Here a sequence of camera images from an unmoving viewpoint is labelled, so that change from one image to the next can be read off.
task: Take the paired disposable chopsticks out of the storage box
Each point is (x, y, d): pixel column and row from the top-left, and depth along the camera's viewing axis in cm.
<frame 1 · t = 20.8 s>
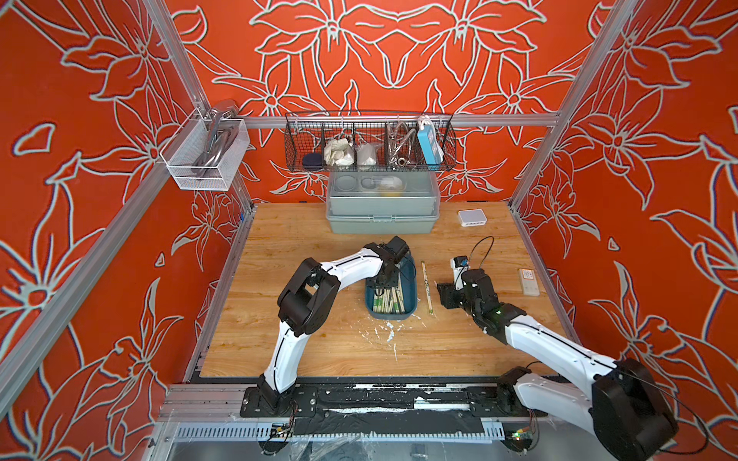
left hand: (389, 281, 95), fingers closed
right hand: (440, 283, 86), fingers open
teal plastic chopstick bin: (407, 275, 96), point 4 cm above the table
wrapped chopsticks in bin: (389, 300, 92), point 2 cm above the table
grey-green lidded storage box: (382, 202, 102), point 16 cm above the table
white network switch box: (472, 217, 117), on the table
white remote control: (529, 284, 96), on the table

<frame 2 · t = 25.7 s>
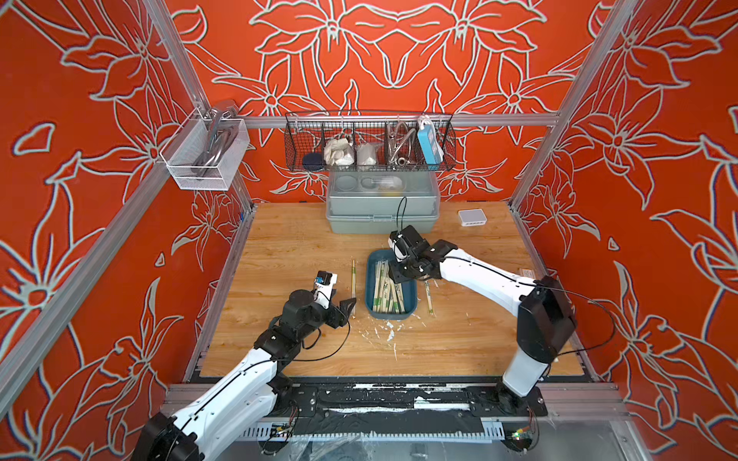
left hand: (345, 294, 80), fingers open
right hand: (387, 273, 86), fingers open
wrapped chopsticks pair: (354, 279, 99), on the table
the other named things where they were.

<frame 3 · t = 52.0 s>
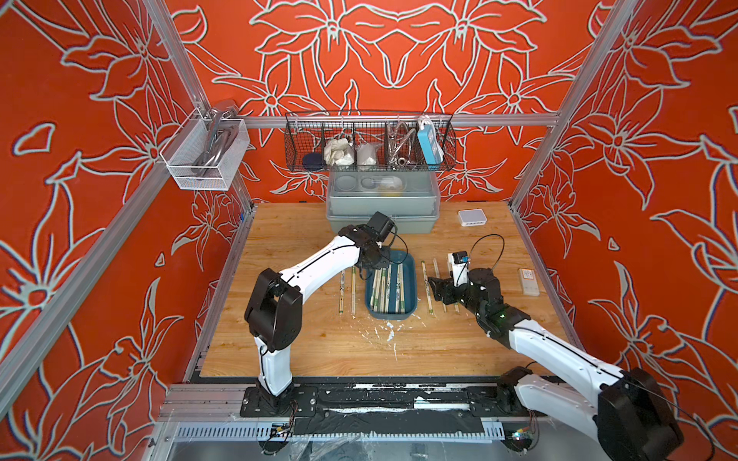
left hand: (381, 258, 88), fingers closed
right hand: (434, 275, 83), fingers open
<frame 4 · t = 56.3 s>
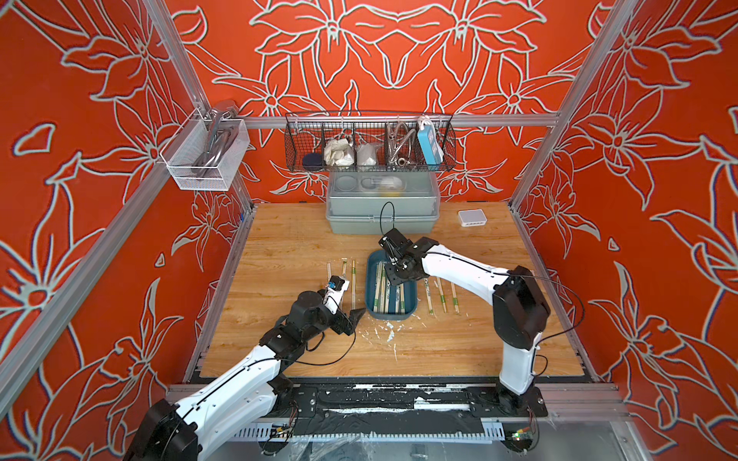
left hand: (352, 299, 80), fingers open
right hand: (390, 275, 89), fingers open
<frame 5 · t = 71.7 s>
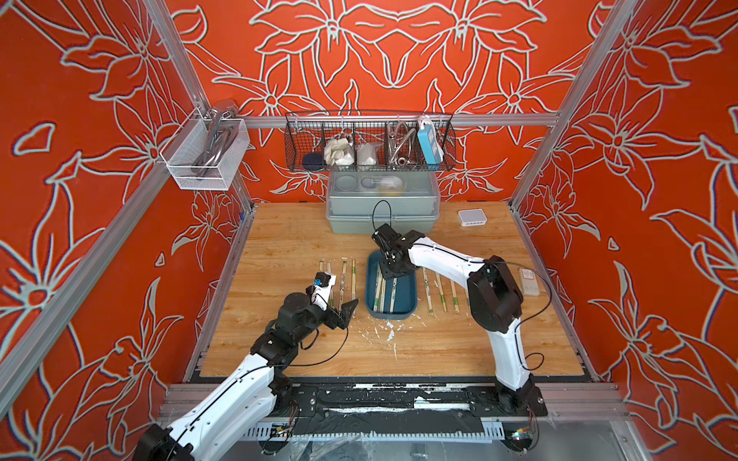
left hand: (344, 292, 79), fingers open
right hand: (384, 272, 93), fingers open
